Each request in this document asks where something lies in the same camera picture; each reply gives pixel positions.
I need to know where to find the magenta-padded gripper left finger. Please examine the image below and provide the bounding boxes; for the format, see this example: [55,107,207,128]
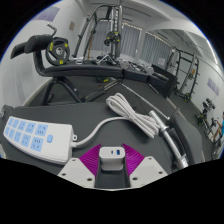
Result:
[57,143,102,190]

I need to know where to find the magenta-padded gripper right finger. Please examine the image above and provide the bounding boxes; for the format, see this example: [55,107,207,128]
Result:
[121,143,168,188]

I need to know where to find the white charger block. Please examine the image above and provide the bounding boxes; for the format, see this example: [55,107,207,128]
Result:
[98,145,127,172]

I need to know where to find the white power strip blue sockets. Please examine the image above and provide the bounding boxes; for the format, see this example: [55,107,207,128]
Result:
[3,115,78,165]

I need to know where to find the dumbbell rack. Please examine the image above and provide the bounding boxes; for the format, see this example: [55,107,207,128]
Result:
[196,98,224,148]

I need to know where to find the person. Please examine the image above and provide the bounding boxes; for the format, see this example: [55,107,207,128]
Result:
[214,111,224,143]

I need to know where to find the group of chrome dumbbells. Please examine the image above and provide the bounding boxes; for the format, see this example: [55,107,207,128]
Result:
[116,58,156,76]

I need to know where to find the black weight bench with rollers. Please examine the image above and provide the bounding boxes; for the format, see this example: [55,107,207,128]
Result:
[9,33,178,105]

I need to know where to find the black squat rack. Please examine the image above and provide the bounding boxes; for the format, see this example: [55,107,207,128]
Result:
[168,46,201,103]

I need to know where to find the grey window curtain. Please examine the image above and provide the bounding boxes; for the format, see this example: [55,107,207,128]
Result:
[89,21,141,58]
[139,33,173,66]

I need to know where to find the black yellow weight plate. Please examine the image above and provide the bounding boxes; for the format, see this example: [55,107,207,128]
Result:
[45,37,72,67]

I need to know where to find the white power strip cable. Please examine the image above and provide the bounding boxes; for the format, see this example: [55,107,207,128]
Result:
[71,92,165,149]

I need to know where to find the small purple wall poster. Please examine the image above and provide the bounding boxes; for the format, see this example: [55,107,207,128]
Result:
[206,77,221,96]

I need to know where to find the grey cable weight machine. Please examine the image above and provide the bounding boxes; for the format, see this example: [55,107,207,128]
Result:
[73,3,123,65]

